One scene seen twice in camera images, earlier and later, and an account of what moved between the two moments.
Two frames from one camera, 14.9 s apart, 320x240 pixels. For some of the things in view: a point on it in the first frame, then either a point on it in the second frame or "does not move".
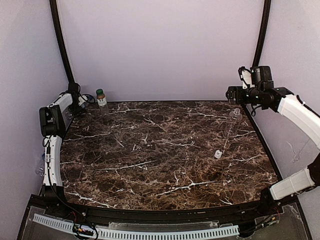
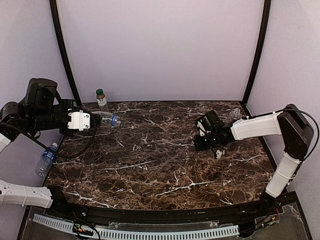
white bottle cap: [218, 154] does not move
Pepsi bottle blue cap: [90, 99] to [110, 120]
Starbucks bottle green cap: [102, 102] does not move
